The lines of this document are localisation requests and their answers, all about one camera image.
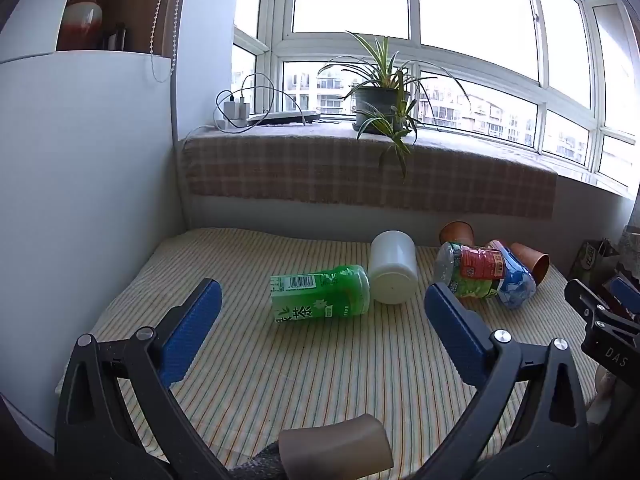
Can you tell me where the grey cloth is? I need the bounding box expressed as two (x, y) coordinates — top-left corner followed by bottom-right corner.
(231, 441), (287, 480)

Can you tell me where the potted spider plant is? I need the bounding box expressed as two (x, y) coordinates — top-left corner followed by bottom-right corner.
(317, 30), (471, 182)

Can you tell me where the green tea drink cup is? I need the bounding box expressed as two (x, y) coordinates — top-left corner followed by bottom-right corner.
(270, 264), (371, 326)

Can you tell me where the dark item on shelf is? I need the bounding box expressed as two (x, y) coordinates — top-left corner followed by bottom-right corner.
(102, 22), (127, 52)

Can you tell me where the green bottle with red label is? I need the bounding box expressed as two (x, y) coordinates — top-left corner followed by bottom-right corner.
(433, 241), (507, 301)

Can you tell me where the white cabinet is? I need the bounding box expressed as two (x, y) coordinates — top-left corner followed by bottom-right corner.
(0, 0), (193, 441)

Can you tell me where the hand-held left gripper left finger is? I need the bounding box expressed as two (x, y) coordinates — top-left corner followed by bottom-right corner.
(55, 278), (232, 480)

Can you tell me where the blue and white cup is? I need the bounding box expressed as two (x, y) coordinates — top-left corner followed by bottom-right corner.
(487, 239), (537, 310)

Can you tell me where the patterned curtain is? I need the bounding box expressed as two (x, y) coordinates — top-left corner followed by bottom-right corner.
(616, 224), (640, 283)

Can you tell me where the striped bed mat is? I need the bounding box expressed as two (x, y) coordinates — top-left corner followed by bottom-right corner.
(54, 227), (603, 480)

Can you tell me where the dark flat tablet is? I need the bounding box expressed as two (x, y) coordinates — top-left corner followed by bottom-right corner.
(247, 109), (321, 126)

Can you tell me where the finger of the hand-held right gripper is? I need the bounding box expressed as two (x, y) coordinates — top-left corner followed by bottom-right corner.
(564, 278), (610, 322)
(602, 274), (640, 319)

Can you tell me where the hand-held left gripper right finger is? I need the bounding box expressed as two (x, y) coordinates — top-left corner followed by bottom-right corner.
(410, 282), (591, 480)

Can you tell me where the plaid blanket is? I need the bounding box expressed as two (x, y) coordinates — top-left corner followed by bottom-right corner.
(179, 124), (559, 221)

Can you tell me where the red and white vase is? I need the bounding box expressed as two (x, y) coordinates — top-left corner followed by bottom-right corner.
(59, 0), (114, 52)

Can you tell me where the white bead chain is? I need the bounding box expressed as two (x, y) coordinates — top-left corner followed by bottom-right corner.
(148, 0), (177, 84)

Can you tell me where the brown paper cup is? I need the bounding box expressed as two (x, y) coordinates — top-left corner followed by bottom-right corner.
(439, 221), (475, 247)
(509, 242), (551, 287)

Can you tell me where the white plastic cup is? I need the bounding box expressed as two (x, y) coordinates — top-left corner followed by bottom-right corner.
(369, 230), (420, 306)

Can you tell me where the brown cardboard roll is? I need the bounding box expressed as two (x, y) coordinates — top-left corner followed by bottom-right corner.
(278, 413), (394, 477)

